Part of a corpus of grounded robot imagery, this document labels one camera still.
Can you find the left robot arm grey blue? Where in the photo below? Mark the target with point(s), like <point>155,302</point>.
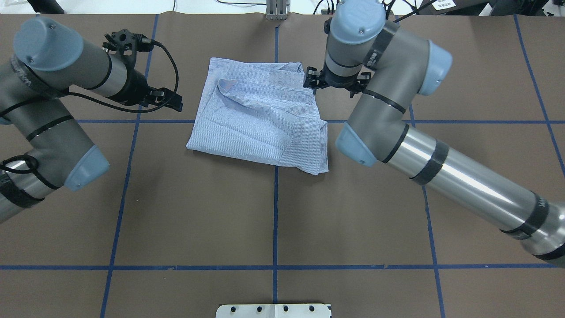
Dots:
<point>52,61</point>

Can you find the grey aluminium post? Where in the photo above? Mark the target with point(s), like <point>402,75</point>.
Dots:
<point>277,9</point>

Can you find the light blue striped shirt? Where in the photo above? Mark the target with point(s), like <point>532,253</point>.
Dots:
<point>260,112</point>

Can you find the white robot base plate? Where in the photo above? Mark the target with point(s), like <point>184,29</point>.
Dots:
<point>285,310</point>

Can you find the black box with label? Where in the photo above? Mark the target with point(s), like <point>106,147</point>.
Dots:
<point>457,7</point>

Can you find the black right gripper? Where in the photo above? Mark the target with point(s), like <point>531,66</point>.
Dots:
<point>340,81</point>

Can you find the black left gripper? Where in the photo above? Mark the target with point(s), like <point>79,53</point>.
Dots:
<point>134,87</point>

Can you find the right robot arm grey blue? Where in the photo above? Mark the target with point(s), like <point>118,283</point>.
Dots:
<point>389,66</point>

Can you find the black device top left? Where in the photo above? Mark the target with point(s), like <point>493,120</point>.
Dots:
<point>46,6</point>

